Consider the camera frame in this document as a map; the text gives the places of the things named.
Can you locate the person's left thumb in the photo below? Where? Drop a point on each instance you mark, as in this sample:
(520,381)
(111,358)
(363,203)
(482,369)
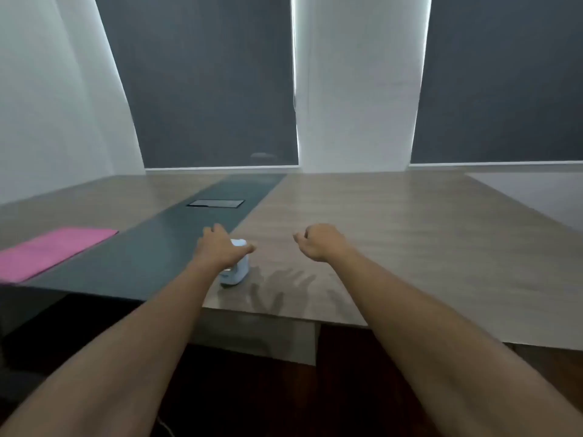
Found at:
(243,250)

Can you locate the person's right hand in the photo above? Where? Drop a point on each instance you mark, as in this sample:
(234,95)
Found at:
(324,243)

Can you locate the person's right forearm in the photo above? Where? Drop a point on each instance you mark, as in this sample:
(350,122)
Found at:
(451,350)

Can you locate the person's left hand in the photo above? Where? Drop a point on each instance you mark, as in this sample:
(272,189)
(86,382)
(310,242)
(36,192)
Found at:
(219,250)

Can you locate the small light blue device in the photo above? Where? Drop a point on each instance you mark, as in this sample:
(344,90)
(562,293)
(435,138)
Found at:
(236,268)

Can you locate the dark grey roller blind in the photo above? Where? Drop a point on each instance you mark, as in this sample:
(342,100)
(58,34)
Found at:
(200,81)
(501,79)

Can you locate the pink mat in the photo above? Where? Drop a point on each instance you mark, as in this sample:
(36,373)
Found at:
(50,252)

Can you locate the person's right thumb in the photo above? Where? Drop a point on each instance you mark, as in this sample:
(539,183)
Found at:
(300,241)

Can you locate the person's left forearm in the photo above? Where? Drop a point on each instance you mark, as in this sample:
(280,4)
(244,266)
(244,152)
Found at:
(114,354)

